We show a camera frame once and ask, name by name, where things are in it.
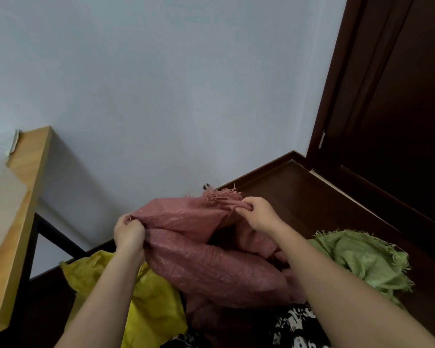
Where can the wooden table with black frame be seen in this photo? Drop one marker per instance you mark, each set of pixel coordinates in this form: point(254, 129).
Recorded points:
point(18, 221)

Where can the person's right fingers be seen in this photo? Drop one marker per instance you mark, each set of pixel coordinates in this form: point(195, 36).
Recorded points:
point(248, 207)

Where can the dark brown wooden door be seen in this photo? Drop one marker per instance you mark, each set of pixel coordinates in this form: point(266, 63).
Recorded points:
point(388, 105)

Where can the translucent plastic sheet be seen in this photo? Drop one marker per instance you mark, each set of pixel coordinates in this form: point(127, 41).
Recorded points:
point(0, 192)

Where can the person's right forearm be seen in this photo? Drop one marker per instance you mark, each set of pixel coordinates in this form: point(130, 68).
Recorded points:
point(333, 286)

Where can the pink woven sack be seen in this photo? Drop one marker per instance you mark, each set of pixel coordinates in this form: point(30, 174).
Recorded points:
point(217, 250)

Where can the green woven sack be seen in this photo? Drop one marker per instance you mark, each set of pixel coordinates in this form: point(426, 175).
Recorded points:
point(366, 259)

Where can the black and white patterned clothing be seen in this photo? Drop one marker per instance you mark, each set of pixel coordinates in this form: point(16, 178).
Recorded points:
point(297, 328)

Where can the person's left fingers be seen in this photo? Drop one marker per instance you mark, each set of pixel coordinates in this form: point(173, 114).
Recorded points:
point(127, 218)

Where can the person's left forearm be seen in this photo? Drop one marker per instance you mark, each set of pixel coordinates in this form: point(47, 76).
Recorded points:
point(103, 300)

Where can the yellow woven sack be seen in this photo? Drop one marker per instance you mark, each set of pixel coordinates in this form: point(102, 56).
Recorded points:
point(156, 304)

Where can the person's left hand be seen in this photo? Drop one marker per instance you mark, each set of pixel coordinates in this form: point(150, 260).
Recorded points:
point(129, 235)

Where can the person's right hand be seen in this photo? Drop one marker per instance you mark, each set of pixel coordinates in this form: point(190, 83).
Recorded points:
point(263, 215)

